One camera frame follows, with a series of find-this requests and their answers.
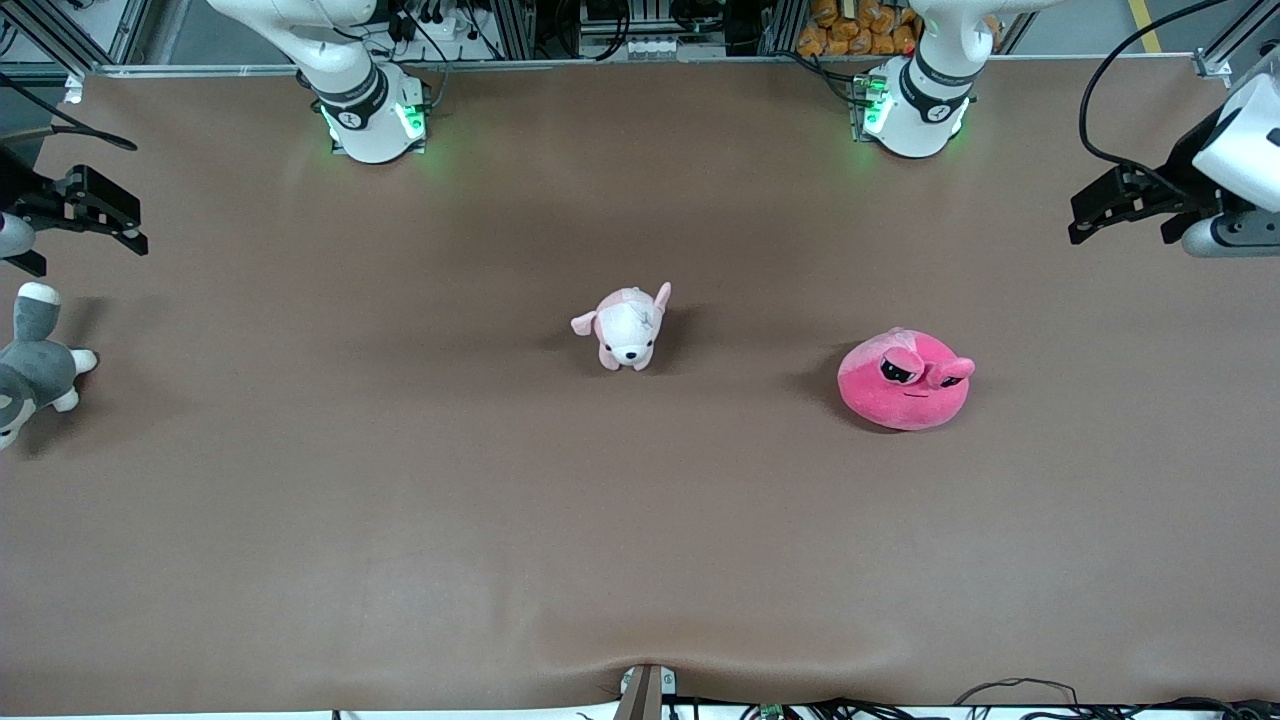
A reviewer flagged orange plush toy pile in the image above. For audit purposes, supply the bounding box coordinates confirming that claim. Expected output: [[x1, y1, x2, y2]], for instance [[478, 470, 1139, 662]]
[[796, 0, 1003, 58]]

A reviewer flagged grey white plush husky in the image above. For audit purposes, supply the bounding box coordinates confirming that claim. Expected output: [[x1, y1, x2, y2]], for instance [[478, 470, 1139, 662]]
[[0, 282, 99, 451]]

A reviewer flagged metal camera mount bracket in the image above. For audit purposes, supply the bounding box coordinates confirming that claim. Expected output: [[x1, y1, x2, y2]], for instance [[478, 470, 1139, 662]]
[[612, 664, 678, 720]]

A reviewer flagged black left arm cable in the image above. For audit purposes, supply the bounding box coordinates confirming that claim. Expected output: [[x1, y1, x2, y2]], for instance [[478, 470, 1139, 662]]
[[1078, 0, 1233, 206]]

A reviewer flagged aluminium frame post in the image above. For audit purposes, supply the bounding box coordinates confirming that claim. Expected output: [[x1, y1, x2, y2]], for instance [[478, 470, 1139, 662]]
[[1193, 0, 1280, 79], [0, 0, 153, 79]]

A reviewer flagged pale pink plush dog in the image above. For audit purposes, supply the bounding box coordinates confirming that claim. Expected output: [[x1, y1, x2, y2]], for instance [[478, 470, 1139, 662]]
[[570, 282, 673, 372]]

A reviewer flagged black cable bundle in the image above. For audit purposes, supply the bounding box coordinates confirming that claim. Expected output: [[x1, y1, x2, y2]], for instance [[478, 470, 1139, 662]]
[[575, 678, 1280, 720]]

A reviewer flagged aluminium table edge rail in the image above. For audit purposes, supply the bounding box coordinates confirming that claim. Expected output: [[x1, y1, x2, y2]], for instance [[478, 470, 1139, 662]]
[[62, 52, 1233, 105]]

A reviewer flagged round hot pink plush toy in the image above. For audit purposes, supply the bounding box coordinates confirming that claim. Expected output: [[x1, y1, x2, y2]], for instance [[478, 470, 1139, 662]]
[[837, 327, 976, 432]]

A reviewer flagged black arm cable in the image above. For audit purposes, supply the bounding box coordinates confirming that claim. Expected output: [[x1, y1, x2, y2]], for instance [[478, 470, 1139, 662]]
[[0, 70, 139, 153], [1078, 0, 1233, 206]]

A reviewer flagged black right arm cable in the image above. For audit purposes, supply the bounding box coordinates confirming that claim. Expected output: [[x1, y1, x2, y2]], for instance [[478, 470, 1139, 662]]
[[0, 70, 139, 153]]

